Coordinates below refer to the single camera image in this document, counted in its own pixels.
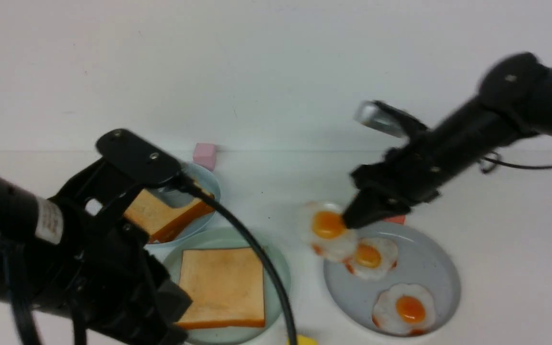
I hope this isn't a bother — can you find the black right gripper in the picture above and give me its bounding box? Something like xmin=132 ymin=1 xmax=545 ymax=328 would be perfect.
xmin=342 ymin=139 xmax=454 ymax=229

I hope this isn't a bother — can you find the light blue bread plate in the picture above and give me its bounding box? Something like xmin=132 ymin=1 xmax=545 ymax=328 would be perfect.
xmin=147 ymin=161 xmax=221 ymax=248

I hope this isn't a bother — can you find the orange foam cube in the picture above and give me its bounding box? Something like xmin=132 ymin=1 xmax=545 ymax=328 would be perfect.
xmin=383 ymin=215 xmax=406 ymax=225

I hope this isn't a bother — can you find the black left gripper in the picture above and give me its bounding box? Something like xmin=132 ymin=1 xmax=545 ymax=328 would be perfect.
xmin=32 ymin=158 xmax=193 ymax=345

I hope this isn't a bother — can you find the yellow foam cube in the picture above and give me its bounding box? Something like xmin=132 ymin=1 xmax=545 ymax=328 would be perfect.
xmin=297 ymin=334 xmax=319 ymax=345

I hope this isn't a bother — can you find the fried egg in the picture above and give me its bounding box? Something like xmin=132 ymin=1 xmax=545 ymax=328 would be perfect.
xmin=298 ymin=201 xmax=358 ymax=262
xmin=371 ymin=283 xmax=437 ymax=336
xmin=344 ymin=237 xmax=399 ymax=280

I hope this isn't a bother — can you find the pink foam cube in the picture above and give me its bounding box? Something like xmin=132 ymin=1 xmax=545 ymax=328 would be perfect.
xmin=192 ymin=143 xmax=218 ymax=171

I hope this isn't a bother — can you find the grey egg plate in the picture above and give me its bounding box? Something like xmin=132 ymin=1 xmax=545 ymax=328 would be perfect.
xmin=322 ymin=221 xmax=461 ymax=340

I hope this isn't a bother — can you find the sandwich toast slice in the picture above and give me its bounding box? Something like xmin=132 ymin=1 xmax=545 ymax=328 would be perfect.
xmin=124 ymin=190 xmax=213 ymax=243
xmin=177 ymin=247 xmax=266 ymax=330

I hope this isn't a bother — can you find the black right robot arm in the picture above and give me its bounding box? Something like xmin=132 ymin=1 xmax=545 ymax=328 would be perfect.
xmin=343 ymin=52 xmax=552 ymax=227

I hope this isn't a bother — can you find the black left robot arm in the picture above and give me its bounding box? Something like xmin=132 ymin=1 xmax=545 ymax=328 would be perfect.
xmin=0 ymin=159 xmax=298 ymax=345

